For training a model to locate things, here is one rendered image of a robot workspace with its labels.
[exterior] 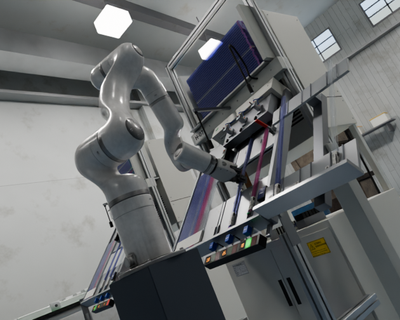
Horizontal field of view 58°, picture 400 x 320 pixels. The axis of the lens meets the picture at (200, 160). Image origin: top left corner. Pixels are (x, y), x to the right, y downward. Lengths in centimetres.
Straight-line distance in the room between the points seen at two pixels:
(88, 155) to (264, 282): 110
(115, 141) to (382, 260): 84
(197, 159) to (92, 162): 49
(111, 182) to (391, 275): 84
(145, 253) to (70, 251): 538
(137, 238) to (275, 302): 102
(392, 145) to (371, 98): 139
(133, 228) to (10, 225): 519
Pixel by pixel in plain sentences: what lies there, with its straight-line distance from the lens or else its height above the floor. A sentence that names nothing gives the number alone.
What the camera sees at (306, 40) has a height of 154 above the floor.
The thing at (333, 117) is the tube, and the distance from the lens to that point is 112.
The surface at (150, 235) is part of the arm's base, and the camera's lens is 96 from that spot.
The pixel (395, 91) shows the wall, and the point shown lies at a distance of 1078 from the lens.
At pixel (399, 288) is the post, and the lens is 123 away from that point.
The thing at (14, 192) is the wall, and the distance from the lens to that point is 632.
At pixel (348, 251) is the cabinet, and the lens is 154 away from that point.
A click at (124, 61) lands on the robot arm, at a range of 127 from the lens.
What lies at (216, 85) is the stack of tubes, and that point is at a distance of 200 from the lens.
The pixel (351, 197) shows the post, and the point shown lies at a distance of 120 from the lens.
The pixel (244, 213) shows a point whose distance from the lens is 140.
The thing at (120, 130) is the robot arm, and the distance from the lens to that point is 100.
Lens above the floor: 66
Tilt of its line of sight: 15 degrees up
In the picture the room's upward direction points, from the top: 23 degrees counter-clockwise
